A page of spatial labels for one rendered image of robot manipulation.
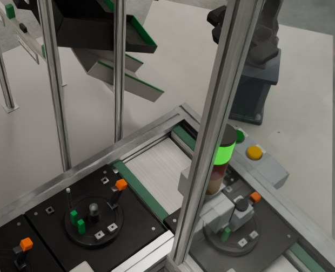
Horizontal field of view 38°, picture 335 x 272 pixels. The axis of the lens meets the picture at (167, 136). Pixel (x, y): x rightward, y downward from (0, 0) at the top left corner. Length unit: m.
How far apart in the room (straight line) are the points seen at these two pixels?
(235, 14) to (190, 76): 1.07
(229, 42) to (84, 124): 0.94
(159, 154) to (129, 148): 0.10
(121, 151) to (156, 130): 0.12
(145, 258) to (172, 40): 0.88
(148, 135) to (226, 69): 0.74
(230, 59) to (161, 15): 1.27
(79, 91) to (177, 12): 0.54
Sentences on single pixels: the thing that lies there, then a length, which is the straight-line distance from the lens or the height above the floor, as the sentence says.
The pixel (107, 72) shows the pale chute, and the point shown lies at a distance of 1.21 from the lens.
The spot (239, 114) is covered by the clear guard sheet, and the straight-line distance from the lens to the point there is 0.68.
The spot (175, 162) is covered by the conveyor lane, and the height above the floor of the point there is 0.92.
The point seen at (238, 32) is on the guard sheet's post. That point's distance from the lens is 0.59.
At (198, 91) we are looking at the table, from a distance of 1.61.
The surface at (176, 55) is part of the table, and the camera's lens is 1.72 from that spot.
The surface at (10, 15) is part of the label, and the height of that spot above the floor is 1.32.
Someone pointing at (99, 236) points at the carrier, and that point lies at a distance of 1.14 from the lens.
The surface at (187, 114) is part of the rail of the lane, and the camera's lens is 1.42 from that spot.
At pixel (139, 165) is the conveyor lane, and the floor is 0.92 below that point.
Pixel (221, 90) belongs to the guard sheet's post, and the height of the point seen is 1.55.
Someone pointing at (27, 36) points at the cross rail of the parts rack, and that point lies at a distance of 1.10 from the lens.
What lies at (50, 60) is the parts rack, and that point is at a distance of 1.02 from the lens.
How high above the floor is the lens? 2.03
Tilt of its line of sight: 52 degrees down
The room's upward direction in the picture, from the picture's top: 8 degrees clockwise
